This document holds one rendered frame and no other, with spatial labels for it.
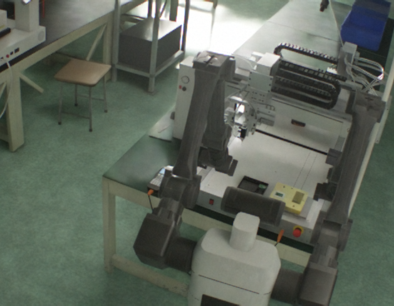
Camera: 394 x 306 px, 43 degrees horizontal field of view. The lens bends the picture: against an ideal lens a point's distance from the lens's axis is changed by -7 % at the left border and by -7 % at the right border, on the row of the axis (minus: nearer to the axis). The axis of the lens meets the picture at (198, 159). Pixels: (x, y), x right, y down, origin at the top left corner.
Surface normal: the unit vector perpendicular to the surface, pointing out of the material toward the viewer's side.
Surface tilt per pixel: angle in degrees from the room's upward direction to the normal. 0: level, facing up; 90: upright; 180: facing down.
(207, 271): 90
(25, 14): 90
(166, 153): 0
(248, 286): 90
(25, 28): 90
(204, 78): 67
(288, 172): 0
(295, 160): 0
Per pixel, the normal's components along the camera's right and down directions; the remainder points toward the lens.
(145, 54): -0.40, 0.50
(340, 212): -0.26, 0.16
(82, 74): 0.09, -0.78
